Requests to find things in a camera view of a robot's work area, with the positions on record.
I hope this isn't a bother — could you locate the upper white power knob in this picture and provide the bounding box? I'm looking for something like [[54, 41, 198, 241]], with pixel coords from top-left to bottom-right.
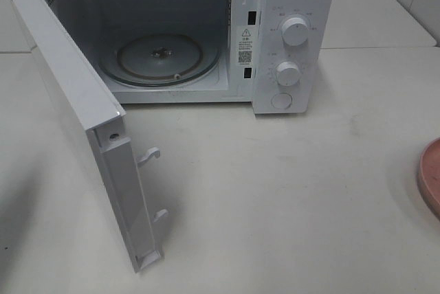
[[280, 14, 310, 47]]

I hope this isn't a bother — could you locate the white microwave door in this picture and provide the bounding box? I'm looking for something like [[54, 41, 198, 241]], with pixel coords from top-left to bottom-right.
[[10, 0, 168, 272]]

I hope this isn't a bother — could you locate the glass microwave turntable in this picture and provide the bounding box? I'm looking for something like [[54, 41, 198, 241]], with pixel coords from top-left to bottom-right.
[[99, 34, 221, 87]]

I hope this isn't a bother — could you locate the white warning label sticker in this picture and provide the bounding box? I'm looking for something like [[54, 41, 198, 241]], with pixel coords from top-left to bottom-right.
[[236, 25, 258, 66]]

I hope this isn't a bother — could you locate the white timer knob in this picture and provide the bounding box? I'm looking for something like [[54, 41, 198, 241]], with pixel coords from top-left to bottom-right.
[[276, 61, 302, 87]]

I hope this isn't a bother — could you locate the pink round plate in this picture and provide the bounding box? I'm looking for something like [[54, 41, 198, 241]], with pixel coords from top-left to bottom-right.
[[417, 138, 440, 218]]

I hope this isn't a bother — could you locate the white microwave oven body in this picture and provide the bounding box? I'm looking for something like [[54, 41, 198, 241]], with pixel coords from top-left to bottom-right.
[[46, 0, 332, 114]]

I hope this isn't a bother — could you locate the round white door-release button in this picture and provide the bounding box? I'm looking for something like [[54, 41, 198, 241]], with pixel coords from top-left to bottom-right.
[[271, 93, 293, 110]]

